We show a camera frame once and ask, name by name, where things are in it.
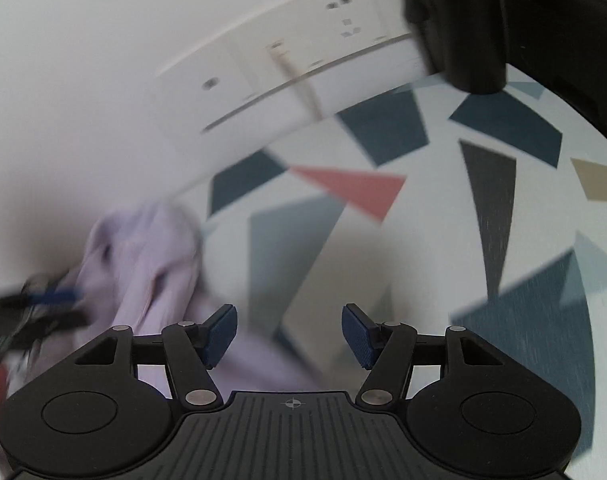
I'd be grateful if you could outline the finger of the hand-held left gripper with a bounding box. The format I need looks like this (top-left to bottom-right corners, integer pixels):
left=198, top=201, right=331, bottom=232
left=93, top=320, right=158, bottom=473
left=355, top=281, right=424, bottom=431
left=0, top=275, right=84, bottom=309
left=14, top=309, right=92, bottom=343

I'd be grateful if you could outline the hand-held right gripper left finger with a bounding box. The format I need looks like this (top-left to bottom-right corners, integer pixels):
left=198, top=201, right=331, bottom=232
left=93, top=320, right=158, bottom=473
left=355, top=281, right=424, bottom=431
left=72, top=304, right=238, bottom=407

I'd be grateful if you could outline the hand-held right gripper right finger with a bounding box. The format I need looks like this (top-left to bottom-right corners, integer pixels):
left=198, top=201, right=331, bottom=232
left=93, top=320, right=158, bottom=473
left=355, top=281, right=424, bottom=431
left=341, top=303, right=507, bottom=407

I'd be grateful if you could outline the lavender ribbed garment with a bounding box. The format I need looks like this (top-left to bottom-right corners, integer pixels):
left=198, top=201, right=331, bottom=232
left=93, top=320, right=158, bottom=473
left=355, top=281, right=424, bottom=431
left=0, top=200, right=324, bottom=476

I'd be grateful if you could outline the black stand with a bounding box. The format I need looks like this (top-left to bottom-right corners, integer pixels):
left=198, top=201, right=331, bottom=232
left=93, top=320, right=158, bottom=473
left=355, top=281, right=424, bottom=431
left=396, top=0, right=508, bottom=95

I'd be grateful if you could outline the black panel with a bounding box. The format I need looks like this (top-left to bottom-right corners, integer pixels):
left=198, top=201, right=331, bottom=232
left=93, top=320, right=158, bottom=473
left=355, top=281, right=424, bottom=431
left=501, top=0, right=607, bottom=128

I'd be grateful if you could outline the white wall socket panel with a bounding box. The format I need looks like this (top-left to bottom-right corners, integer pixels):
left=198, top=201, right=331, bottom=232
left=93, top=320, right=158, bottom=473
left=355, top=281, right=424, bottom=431
left=154, top=0, right=427, bottom=133

